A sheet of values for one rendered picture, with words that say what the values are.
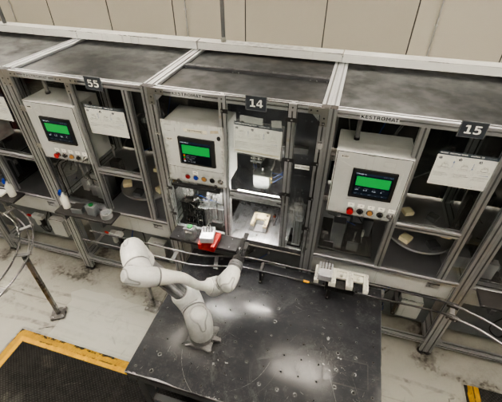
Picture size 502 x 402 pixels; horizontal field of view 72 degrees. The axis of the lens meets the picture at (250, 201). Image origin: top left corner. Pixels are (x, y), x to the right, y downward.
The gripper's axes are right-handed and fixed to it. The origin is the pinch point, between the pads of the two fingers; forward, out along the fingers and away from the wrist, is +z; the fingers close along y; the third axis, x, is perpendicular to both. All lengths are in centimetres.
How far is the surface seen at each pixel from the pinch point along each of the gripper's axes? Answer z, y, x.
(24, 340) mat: -62, -111, 179
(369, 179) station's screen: 18, 53, -69
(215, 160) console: 19, 47, 27
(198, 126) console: 20, 69, 36
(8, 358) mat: -79, -111, 180
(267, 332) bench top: -35, -44, -25
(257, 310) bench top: -21, -44, -15
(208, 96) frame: 21, 89, 28
